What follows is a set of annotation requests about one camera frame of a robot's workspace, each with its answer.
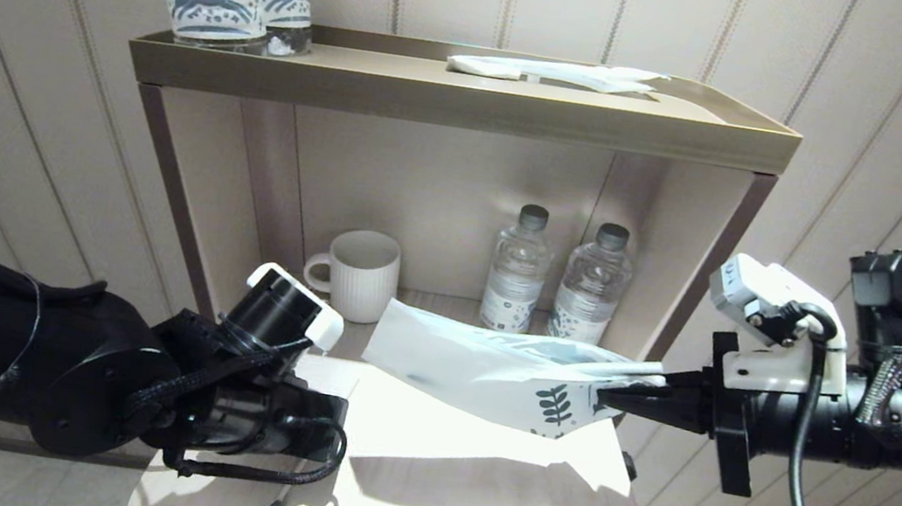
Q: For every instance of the white leaf-print plastic bag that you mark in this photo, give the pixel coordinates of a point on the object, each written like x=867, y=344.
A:
x=470, y=370

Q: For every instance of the white folded sachet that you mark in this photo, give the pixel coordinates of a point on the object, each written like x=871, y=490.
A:
x=484, y=69

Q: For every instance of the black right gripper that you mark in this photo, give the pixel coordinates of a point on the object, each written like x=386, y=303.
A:
x=729, y=442

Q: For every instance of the white packet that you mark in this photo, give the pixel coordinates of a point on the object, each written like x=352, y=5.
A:
x=590, y=77

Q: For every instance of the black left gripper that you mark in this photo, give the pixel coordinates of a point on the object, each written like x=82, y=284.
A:
x=303, y=426

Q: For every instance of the bronze open shelf unit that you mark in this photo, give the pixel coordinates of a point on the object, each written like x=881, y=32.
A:
x=455, y=99

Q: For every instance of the white left arm joint cover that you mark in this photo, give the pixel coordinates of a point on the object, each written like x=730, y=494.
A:
x=311, y=304

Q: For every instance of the small black table knob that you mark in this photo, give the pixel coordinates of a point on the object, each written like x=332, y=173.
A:
x=628, y=465

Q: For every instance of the white ribbed mug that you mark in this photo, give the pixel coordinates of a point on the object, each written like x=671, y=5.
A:
x=364, y=276

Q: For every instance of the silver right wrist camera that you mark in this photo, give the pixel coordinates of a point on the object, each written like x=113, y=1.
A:
x=741, y=289

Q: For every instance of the small clear water bottle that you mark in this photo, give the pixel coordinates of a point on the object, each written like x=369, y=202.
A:
x=514, y=280
x=588, y=294

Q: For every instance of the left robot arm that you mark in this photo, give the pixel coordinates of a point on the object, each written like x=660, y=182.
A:
x=5, y=349

